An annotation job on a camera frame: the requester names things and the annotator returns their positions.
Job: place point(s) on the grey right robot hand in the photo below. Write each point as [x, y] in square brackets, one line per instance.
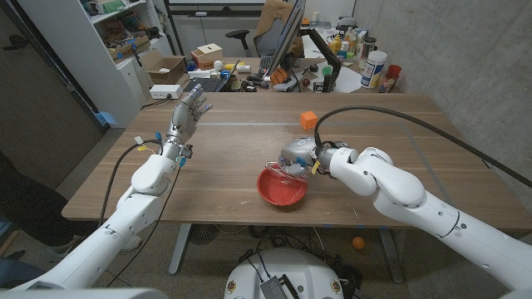
[301, 149]

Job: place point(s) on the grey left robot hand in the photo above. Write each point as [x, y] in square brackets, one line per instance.
[185, 118]

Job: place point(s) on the clear plastic wrapper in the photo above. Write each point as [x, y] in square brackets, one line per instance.
[276, 170]

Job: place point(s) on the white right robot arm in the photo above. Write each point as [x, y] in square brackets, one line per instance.
[395, 187]

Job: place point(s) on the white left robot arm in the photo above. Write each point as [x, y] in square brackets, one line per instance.
[124, 216]

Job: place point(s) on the orange cube block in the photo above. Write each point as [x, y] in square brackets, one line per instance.
[308, 120]

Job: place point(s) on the red bowl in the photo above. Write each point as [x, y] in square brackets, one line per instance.
[278, 193]

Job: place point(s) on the white power box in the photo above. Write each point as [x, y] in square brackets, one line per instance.
[166, 91]

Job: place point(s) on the black laptop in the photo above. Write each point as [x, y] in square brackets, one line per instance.
[212, 83]

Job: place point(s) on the open cardboard box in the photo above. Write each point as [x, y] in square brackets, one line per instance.
[164, 68]

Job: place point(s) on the small white ball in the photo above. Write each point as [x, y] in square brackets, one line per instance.
[218, 65]

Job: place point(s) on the small box with white lid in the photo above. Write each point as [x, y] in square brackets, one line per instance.
[207, 56]

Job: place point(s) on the small orange basketball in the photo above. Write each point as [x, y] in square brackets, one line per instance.
[279, 76]

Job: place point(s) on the small green ball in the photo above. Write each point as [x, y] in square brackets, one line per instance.
[327, 70]

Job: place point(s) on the white canister blue label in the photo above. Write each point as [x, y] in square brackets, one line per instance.
[373, 68]

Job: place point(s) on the small orange ball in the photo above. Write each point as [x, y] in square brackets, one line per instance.
[358, 243]

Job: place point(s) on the yellow bottle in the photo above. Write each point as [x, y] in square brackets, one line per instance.
[336, 45]

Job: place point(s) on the flat computer monitor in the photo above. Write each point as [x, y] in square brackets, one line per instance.
[287, 37]

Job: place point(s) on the grey office chair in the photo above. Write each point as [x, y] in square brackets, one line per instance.
[266, 39]

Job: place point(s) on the white shelf unit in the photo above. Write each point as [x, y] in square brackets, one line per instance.
[83, 54]

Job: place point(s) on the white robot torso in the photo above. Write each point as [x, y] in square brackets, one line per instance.
[282, 270]

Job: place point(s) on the grey metal table leg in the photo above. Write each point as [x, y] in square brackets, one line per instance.
[390, 253]
[179, 249]

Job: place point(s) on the tan jacket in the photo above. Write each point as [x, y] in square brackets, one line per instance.
[274, 12]

